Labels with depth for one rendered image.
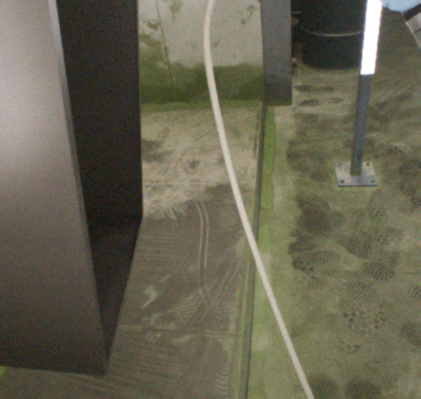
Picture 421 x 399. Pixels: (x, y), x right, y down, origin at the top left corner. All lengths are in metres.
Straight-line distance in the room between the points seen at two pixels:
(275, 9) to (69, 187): 2.24
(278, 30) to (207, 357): 1.98
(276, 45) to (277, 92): 0.34
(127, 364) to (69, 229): 1.00
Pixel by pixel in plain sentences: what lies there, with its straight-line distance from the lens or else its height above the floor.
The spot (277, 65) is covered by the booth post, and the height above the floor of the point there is 0.31.
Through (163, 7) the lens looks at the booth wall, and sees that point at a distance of 2.86.
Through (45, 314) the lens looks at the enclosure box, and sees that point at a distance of 1.03.
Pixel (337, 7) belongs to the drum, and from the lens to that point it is 3.30.
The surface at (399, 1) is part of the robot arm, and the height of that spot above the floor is 1.26.
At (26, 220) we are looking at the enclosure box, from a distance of 0.81.
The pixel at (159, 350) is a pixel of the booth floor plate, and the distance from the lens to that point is 1.71.
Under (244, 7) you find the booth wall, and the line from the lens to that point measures 2.78.
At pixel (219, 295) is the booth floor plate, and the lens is 1.80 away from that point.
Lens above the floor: 1.49
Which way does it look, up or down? 37 degrees down
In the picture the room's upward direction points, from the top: 11 degrees counter-clockwise
